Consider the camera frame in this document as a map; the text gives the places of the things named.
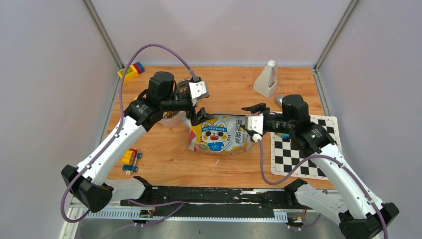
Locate steel bowl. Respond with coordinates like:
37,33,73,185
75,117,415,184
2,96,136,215
175,79,191,99
163,111,179,120

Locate checkerboard mat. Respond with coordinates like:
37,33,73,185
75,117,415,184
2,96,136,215
270,114,342,181

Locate yellow red toy block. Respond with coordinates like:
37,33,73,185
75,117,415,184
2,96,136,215
121,148,143,175

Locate pet food bag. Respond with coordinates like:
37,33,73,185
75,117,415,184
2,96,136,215
183,114,252,155

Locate steel bowl far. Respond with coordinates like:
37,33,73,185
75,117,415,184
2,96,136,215
175,79,191,99

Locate green white blue blocks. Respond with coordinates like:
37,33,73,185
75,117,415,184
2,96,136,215
275,133,290,139

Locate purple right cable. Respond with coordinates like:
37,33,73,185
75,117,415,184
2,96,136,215
257,138,390,239

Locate silver microphone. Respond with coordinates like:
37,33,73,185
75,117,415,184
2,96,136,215
275,94,283,107

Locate white metronome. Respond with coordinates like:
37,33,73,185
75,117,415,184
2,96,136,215
253,60,278,98

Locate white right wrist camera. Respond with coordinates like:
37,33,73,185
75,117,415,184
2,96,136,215
244,114,264,142

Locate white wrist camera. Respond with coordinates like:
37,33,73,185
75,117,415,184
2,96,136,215
189,77,210,100
244,114,264,142

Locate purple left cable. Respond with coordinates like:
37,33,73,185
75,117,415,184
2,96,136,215
60,43,200,228

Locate steel bowl near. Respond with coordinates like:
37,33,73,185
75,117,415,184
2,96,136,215
163,111,179,120

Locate purple cable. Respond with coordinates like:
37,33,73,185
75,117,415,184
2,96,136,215
257,138,390,239
60,43,200,228

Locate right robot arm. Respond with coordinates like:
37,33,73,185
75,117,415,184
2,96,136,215
244,95,399,239

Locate pink double bowl stand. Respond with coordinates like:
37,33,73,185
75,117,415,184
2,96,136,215
159,85,186,128

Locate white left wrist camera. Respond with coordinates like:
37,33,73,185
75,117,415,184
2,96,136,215
189,77,210,100

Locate yellow red blue block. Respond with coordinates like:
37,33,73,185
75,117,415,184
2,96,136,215
118,62,145,82

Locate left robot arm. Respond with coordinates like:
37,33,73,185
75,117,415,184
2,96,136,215
61,71,212,213

